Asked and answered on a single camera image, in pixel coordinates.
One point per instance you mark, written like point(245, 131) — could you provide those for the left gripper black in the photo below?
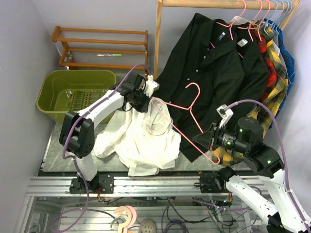
point(143, 108)

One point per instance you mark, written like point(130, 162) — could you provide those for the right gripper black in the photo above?
point(209, 139)

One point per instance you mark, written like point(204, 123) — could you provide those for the pink wire hanger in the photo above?
point(189, 109)

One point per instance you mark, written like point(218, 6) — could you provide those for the white shirt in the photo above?
point(144, 142)

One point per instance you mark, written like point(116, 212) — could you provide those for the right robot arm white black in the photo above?
point(281, 215)

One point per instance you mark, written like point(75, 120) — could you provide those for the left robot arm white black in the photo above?
point(78, 130)

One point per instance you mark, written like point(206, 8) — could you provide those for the yellow plaid shirt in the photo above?
point(230, 157)

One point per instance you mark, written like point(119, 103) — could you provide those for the black shirt behind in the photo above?
point(255, 70)

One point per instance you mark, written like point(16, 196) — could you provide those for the black shirt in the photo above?
point(255, 70)
point(206, 55)

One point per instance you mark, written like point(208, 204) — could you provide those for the black shirt front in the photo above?
point(206, 55)

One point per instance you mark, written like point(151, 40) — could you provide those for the red plaid shirt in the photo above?
point(270, 66)

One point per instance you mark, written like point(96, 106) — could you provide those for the pink hanger of black shirt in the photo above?
point(229, 26)

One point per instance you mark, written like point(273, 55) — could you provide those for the blue shirt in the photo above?
point(284, 65)

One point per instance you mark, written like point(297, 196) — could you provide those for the green white marker pen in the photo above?
point(109, 55)

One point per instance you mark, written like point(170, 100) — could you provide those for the wooden shoe rack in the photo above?
point(80, 48)

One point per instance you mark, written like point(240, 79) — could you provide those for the green plastic laundry basket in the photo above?
point(72, 90)

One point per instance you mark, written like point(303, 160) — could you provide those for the grey perforated shoe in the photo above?
point(147, 226)

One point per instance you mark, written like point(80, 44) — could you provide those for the peach plastic hangers pile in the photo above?
point(126, 215)

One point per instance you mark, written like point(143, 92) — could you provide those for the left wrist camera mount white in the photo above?
point(151, 86)

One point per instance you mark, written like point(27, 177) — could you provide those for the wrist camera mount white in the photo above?
point(151, 86)
point(225, 113)

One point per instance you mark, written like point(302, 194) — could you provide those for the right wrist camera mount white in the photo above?
point(225, 113)

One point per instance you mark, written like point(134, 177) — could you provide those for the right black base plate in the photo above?
point(210, 182)

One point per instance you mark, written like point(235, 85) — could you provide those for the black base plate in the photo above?
point(210, 182)
point(100, 184)

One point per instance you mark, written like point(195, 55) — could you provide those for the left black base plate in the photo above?
point(100, 184)

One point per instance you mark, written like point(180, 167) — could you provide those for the aluminium rail base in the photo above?
point(163, 184)

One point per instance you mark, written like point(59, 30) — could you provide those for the wooden clothes rack frame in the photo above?
point(217, 4)

